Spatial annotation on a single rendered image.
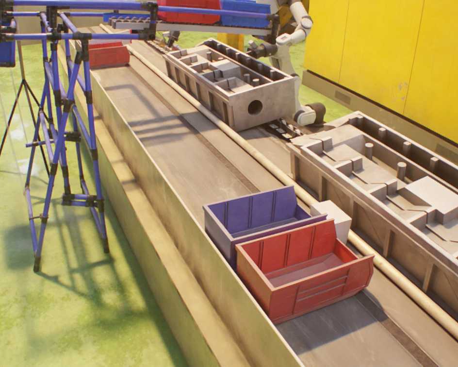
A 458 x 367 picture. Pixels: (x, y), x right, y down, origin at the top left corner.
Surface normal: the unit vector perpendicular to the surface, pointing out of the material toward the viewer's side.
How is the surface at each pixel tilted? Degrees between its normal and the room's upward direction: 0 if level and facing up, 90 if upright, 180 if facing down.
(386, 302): 0
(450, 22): 90
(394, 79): 90
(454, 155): 90
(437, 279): 100
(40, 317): 0
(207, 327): 0
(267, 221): 88
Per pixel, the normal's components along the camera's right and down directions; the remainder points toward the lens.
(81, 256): 0.04, -0.87
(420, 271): -0.90, 0.33
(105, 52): 0.42, 0.48
